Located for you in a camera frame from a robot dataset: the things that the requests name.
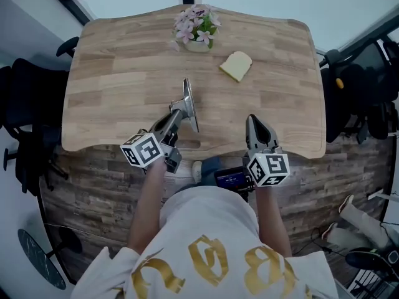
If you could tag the person's right forearm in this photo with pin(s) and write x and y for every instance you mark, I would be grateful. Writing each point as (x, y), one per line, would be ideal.
(271, 216)

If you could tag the black white striped object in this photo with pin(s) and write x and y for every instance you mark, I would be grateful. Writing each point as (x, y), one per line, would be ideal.
(366, 286)

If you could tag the slice of bread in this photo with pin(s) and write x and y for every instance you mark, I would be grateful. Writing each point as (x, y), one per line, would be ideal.
(236, 65)

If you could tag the black office chair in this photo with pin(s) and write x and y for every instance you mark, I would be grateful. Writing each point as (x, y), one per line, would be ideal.
(34, 89)
(31, 157)
(383, 83)
(339, 104)

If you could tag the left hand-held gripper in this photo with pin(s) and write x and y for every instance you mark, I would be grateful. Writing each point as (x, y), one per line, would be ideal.
(146, 149)

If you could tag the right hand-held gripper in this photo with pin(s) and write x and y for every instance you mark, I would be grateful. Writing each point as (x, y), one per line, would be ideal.
(274, 168)

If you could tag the person's left forearm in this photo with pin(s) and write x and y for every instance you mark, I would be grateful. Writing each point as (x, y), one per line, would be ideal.
(146, 204)

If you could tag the person's white gold-print shirt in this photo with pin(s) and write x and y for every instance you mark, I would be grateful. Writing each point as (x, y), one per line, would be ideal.
(212, 226)

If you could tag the silver metal binder clip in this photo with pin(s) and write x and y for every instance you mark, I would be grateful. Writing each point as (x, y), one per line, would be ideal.
(190, 104)

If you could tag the person's white shoe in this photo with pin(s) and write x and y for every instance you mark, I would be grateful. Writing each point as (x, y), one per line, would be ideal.
(197, 170)

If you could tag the pink flowers in white pot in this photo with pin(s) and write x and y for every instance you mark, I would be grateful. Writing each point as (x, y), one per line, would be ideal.
(196, 26)

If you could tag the black device with screen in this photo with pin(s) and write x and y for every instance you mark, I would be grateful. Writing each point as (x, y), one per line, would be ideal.
(230, 177)

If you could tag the black round device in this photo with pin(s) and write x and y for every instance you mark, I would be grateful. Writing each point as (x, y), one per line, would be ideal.
(364, 258)

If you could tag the round black marble side table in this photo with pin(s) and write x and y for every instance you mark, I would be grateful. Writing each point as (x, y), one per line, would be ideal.
(40, 260)

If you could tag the person's blue jeans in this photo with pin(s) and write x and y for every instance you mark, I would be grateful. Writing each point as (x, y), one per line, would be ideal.
(212, 165)

